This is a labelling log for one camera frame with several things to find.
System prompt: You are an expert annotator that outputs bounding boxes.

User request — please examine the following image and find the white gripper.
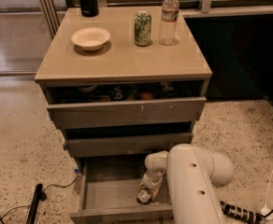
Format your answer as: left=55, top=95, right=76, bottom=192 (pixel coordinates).
left=138, top=173, right=163, bottom=202

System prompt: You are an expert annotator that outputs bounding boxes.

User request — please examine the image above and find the silver 7up can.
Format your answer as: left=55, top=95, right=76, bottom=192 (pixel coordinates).
left=136, top=189, right=151, bottom=205

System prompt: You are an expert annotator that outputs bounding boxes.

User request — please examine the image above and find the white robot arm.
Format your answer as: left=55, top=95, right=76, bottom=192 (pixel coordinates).
left=136, top=144, right=235, bottom=224

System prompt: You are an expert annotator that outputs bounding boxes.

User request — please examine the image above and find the grey bottom drawer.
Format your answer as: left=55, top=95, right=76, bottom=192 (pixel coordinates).
left=70, top=154, right=173, bottom=224

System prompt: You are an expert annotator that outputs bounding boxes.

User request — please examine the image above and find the grey drawer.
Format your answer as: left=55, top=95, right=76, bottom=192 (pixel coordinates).
left=70, top=154, right=173, bottom=224
left=44, top=86, right=206, bottom=129
left=64, top=121, right=194, bottom=158

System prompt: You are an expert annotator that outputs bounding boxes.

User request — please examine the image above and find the grey middle drawer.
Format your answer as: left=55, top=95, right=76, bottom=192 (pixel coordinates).
left=64, top=121, right=194, bottom=158

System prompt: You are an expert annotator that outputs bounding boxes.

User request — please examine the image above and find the orange fruit in drawer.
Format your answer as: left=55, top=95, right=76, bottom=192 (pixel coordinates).
left=140, top=91, right=154, bottom=100

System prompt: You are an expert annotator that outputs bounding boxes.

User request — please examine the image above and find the grey drawer cabinet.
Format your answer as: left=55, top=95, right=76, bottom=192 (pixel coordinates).
left=34, top=6, right=213, bottom=179

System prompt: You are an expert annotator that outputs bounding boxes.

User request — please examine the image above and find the grey top drawer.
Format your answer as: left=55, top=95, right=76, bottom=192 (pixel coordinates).
left=44, top=86, right=206, bottom=129

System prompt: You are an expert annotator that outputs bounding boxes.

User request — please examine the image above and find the green soda can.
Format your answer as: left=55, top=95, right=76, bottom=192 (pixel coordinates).
left=134, top=10, right=151, bottom=47

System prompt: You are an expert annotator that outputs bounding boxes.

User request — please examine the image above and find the dark snack bag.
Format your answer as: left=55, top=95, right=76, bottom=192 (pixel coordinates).
left=108, top=85, right=132, bottom=101

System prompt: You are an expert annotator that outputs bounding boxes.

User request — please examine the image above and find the black white power strip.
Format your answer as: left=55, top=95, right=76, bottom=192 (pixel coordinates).
left=220, top=201, right=264, bottom=224

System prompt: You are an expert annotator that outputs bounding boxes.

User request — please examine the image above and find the black bar on floor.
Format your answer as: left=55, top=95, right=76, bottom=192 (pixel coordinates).
left=26, top=184, right=43, bottom=224

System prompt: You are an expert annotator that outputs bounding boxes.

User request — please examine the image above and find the white plug adapter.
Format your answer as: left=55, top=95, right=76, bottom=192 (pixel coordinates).
left=261, top=206, right=273, bottom=221

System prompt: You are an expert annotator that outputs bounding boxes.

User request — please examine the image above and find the white bowl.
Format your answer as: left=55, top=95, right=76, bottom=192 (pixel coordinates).
left=71, top=27, right=110, bottom=51

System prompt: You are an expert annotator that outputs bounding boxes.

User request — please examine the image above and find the clear plastic water bottle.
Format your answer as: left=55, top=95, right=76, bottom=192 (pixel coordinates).
left=159, top=0, right=180, bottom=46

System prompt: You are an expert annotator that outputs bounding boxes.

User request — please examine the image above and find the black thermos bottle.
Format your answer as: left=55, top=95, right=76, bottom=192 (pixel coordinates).
left=79, top=0, right=99, bottom=17

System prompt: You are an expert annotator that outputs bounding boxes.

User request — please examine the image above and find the black floor cable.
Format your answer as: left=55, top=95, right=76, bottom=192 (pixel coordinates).
left=0, top=175, right=83, bottom=224

